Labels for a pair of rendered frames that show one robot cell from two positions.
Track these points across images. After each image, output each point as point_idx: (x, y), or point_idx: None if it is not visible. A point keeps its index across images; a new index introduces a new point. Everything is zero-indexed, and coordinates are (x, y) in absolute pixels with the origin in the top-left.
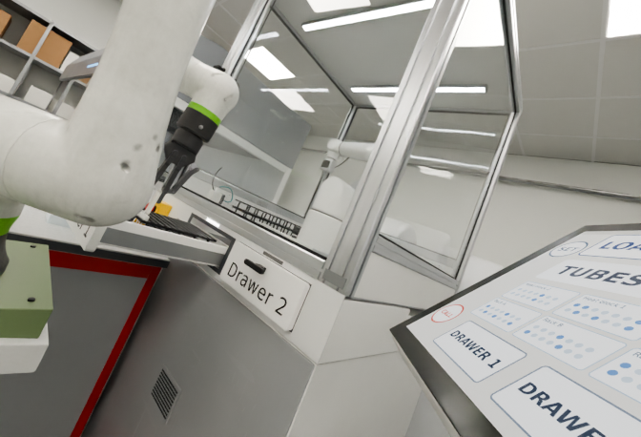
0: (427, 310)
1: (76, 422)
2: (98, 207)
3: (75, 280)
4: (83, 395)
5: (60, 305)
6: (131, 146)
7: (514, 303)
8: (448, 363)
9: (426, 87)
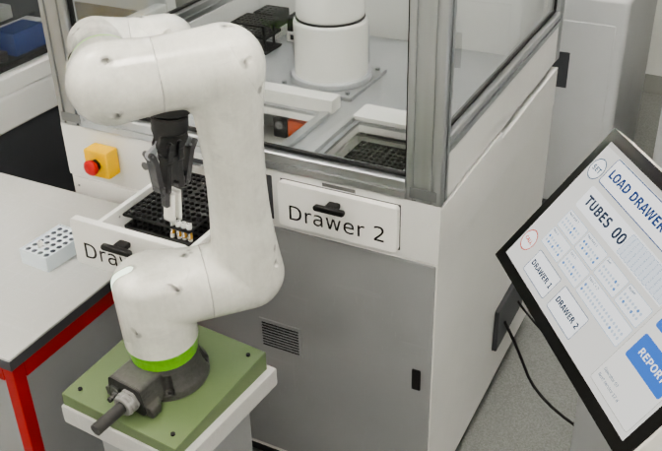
0: (517, 233)
1: None
2: (275, 293)
3: None
4: None
5: None
6: (273, 251)
7: (562, 234)
8: (531, 286)
9: None
